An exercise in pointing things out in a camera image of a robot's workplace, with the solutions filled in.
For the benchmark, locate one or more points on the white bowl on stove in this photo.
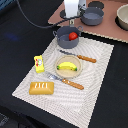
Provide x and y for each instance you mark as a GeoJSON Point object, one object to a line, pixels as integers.
{"type": "Point", "coordinates": [122, 14]}

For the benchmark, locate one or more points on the toy bread loaf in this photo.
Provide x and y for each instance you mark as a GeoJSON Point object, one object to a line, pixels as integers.
{"type": "Point", "coordinates": [39, 88]}

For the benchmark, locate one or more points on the fork with wooden handle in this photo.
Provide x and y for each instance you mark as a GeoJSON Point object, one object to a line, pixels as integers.
{"type": "Point", "coordinates": [73, 84]}

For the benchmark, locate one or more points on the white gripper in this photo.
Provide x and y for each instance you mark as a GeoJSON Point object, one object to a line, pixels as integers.
{"type": "Point", "coordinates": [72, 9]}

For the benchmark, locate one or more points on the grey pot with handles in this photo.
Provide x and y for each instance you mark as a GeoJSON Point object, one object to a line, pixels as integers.
{"type": "Point", "coordinates": [63, 36]}

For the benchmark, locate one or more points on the grey saucepan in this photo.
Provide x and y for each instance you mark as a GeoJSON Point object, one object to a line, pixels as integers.
{"type": "Point", "coordinates": [92, 16]}

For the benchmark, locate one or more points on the yellow toy banana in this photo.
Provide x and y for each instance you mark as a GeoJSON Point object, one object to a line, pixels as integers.
{"type": "Point", "coordinates": [67, 65]}

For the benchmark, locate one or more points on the white woven placemat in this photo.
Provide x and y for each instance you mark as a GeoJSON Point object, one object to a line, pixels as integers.
{"type": "Point", "coordinates": [68, 103]}

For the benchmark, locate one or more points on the beige round plate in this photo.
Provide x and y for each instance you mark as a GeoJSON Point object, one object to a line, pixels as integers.
{"type": "Point", "coordinates": [66, 73]}

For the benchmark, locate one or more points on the knife with wooden handle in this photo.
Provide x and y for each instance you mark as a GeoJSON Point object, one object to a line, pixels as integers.
{"type": "Point", "coordinates": [79, 56]}

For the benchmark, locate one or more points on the red toy tomato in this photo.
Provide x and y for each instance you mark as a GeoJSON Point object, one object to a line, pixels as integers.
{"type": "Point", "coordinates": [73, 36]}

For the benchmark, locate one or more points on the pink toy stove top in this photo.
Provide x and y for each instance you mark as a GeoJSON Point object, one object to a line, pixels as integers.
{"type": "Point", "coordinates": [108, 28]}

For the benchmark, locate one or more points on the yellow toy box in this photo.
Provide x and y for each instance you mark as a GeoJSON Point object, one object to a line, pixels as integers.
{"type": "Point", "coordinates": [39, 64]}

